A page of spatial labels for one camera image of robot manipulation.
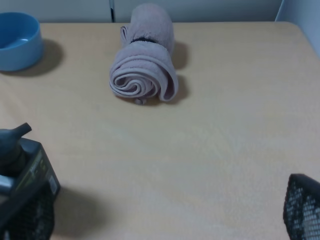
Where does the dark green pump bottle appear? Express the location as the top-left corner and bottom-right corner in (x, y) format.
(0, 123), (61, 209)

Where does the blue plastic bowl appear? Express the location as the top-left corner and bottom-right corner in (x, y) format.
(0, 12), (44, 72)

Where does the rolled pink towel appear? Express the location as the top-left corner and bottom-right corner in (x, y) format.
(109, 3), (179, 104)

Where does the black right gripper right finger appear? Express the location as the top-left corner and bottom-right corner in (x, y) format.
(283, 173), (320, 240)

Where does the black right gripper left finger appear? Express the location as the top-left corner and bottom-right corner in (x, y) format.
(0, 176), (61, 240)

